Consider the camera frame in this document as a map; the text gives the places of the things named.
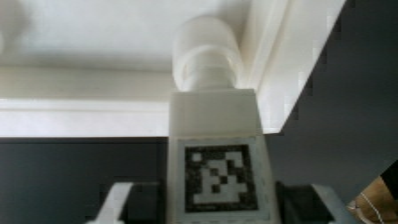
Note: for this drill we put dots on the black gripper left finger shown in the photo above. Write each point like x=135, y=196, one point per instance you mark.
x=133, y=204

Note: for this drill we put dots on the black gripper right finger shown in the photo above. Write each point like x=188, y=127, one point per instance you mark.
x=309, y=205

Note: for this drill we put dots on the white table leg with tag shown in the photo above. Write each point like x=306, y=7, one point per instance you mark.
x=220, y=187

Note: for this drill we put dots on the white square tabletop with sockets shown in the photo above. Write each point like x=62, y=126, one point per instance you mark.
x=85, y=60

